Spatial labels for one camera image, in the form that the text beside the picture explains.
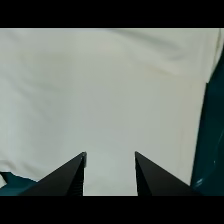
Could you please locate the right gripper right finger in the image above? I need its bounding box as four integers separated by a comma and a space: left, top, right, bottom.
134, 150, 202, 197

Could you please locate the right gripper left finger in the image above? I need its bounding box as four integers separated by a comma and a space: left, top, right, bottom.
20, 151, 88, 197

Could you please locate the white T-shirt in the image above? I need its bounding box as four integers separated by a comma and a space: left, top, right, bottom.
0, 27, 224, 197

